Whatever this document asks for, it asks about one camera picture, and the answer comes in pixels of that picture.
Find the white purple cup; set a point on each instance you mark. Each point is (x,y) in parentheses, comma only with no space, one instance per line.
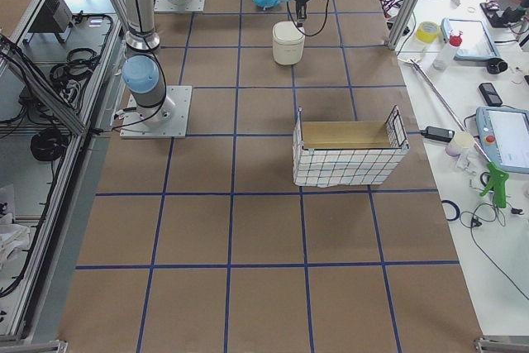
(459,143)

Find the grid-patterned cardboard box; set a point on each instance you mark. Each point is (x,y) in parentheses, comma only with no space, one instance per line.
(329,154)

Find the black power adapter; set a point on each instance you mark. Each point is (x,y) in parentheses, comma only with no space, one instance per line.
(437,134)

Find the blue tape roll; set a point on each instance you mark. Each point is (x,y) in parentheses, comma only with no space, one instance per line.
(452,210)

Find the teach pendant tablet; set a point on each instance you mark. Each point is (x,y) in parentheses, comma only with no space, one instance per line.
(477,43)

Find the grey control box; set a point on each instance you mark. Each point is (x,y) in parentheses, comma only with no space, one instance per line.
(54,17)

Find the black phone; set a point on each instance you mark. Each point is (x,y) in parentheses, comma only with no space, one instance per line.
(490,95)

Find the yellow tape roll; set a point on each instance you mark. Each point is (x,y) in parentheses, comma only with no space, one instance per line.
(427,32)

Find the white bottle red cap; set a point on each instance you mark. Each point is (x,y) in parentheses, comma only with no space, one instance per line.
(448,52)

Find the white trash can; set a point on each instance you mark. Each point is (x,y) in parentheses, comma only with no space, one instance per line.
(288,43)

